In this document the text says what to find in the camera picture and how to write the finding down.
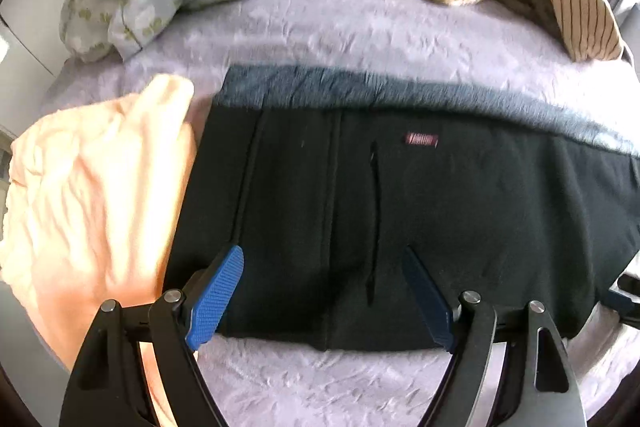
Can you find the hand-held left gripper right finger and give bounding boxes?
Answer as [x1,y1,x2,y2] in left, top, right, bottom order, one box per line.
[401,245,588,427]

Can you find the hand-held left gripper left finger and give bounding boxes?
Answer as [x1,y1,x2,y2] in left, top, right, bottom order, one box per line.
[59,245,245,427]

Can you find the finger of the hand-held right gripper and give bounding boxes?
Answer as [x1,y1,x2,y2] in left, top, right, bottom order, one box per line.
[606,276,640,324]

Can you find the black pants with patterned lining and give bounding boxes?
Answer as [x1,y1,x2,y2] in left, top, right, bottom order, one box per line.
[162,64,640,353]

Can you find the orange cloth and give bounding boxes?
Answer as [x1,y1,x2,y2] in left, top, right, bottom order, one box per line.
[0,73,201,427]

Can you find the purple embossed blanket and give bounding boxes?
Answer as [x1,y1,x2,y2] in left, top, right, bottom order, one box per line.
[40,0,640,427]

